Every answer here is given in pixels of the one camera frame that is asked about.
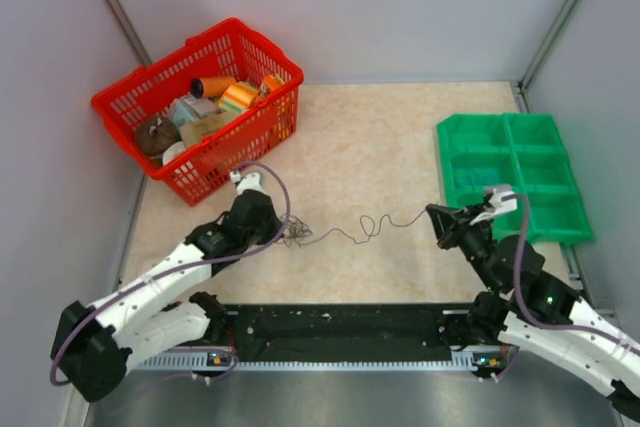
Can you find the white round lid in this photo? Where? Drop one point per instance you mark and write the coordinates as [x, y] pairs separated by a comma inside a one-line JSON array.
[[173, 152]]

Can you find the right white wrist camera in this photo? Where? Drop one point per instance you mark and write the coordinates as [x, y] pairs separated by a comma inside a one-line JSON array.
[[498, 200]]

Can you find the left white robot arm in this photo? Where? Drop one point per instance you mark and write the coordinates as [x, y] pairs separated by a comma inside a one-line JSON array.
[[96, 346]]

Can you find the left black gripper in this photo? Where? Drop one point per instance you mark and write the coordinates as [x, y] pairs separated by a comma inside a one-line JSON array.
[[273, 223]]

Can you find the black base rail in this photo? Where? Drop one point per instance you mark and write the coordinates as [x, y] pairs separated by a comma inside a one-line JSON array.
[[340, 333]]

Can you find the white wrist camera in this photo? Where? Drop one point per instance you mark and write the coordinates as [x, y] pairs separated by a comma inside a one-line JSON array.
[[498, 200], [252, 181]]

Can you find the brown round bun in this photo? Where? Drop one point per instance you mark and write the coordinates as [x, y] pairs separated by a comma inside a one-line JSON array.
[[155, 135]]

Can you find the green compartment tray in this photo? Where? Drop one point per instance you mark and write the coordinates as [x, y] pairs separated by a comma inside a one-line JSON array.
[[523, 150]]

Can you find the brown cardboard box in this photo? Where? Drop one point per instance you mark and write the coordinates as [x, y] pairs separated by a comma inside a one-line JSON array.
[[192, 133]]

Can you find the red plastic shopping basket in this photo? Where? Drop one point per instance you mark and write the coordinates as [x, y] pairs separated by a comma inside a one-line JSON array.
[[228, 48]]

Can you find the pale blue box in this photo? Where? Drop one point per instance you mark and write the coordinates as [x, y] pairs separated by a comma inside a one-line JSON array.
[[188, 109]]

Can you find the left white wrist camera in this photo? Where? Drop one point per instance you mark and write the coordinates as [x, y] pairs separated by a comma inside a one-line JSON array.
[[252, 181]]

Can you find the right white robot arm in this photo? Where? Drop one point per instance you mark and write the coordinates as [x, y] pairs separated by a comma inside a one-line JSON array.
[[525, 307]]

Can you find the orange snack packet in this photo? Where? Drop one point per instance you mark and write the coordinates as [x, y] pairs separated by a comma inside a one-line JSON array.
[[269, 84]]

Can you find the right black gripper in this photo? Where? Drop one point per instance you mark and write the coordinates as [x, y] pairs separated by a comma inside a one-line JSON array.
[[449, 224]]

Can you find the yellow striped sponge pack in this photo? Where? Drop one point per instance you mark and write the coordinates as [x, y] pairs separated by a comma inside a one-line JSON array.
[[239, 97]]

